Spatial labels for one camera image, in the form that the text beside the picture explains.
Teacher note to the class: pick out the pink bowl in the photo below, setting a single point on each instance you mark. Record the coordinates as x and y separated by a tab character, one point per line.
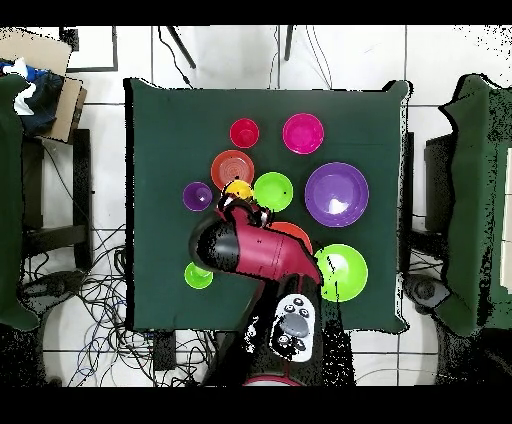
303	133

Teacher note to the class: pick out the large green bowl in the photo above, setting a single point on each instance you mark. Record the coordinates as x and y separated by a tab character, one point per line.
348	272

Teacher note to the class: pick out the black tripod leg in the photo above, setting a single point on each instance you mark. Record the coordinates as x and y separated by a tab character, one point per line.
182	48
288	44

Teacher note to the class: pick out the small green bowl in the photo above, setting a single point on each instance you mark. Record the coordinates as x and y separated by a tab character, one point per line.
276	190

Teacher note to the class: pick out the green cloth covered table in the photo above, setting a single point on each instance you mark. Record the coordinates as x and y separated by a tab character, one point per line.
476	200
10	200

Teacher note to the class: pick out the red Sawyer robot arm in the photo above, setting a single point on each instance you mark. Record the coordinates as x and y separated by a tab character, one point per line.
272	252

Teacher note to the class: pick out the black rectangular frame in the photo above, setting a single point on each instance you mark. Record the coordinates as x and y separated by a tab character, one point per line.
115	48

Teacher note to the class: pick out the small orange bowl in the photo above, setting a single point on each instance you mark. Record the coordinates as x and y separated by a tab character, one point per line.
228	168

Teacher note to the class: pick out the red cup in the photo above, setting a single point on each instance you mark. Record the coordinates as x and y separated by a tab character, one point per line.
244	133

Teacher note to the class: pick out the black stool frame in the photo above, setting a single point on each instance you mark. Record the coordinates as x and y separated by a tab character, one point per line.
82	200

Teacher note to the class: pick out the large purple bowl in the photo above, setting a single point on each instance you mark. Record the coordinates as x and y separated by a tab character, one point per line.
336	192

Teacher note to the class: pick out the purple cup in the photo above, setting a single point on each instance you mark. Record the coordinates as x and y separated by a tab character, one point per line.
194	194

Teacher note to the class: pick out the black power adapter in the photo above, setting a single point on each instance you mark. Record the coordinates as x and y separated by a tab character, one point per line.
164	352

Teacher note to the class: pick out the cardboard box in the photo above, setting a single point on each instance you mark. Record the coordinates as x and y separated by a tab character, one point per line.
36	50

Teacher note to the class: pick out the large orange-red bowl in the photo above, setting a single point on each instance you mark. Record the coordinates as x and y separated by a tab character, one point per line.
296	234

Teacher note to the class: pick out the dark green tablecloth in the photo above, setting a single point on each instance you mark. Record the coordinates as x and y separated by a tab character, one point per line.
180	140

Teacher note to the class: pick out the green cup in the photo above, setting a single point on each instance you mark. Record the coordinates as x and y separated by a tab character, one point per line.
196	278

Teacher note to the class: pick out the blue and white cloth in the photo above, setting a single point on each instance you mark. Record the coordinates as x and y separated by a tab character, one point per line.
44	100

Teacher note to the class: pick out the yellow cup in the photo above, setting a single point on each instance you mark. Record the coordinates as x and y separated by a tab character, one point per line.
239	188

